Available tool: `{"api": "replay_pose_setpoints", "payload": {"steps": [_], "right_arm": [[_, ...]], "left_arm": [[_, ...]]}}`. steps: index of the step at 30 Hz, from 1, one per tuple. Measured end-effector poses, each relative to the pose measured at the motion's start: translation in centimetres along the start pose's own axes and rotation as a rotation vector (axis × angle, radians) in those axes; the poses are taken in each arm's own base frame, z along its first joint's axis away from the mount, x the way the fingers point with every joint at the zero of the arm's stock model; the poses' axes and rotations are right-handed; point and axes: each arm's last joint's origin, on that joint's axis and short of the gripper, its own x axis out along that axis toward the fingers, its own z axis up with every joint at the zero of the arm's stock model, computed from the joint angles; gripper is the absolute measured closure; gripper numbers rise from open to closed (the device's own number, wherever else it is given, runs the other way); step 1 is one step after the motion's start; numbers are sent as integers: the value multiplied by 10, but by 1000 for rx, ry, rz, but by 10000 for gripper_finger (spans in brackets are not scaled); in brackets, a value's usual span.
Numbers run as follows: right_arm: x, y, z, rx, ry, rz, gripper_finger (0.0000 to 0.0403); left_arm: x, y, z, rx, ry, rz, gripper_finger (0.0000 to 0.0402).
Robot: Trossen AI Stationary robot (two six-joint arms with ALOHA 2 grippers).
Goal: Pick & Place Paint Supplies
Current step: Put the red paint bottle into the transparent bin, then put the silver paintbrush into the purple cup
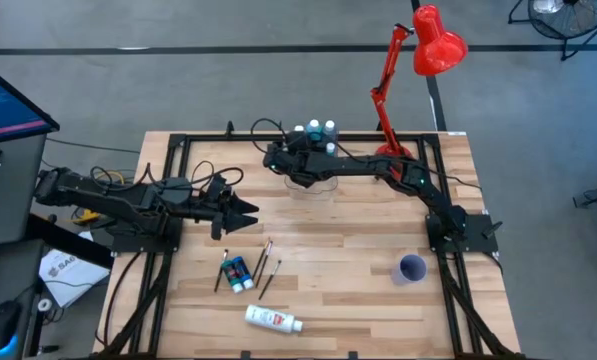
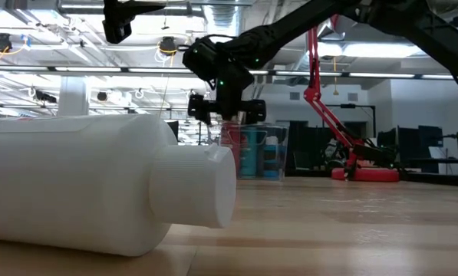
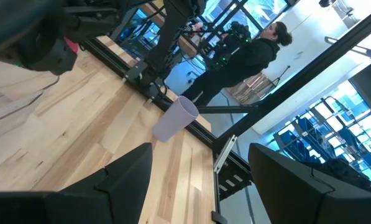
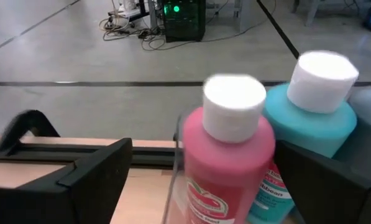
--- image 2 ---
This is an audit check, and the turquoise paint bottle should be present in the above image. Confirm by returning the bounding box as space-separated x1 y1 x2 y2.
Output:
239 128 268 179

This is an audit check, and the red paint bottle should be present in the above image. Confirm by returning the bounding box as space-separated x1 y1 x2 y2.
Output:
219 122 242 178

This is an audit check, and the small blue paint bottle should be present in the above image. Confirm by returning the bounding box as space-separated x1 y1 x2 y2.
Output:
262 136 281 180

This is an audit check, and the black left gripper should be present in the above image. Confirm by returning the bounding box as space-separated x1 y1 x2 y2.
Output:
102 0 166 44

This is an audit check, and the white building pillar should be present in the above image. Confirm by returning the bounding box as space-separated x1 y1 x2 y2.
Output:
57 75 91 117

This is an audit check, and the white paint bottle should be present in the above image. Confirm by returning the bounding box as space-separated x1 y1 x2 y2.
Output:
0 113 238 258

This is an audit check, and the silver ventilation duct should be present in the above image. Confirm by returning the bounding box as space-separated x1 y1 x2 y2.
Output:
202 0 242 68

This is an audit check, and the black computer monitor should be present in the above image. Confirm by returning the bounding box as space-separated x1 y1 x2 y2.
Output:
166 120 180 142
417 125 444 150

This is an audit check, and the clear plastic container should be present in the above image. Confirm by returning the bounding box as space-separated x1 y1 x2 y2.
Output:
207 120 290 181

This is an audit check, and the red desk lamp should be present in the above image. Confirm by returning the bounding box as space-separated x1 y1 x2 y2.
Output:
303 15 401 183

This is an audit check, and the black ceiling cable reel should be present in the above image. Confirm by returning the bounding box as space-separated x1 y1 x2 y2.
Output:
0 32 14 54
158 35 179 58

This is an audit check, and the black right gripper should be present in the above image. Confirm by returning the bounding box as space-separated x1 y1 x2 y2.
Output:
187 82 267 126

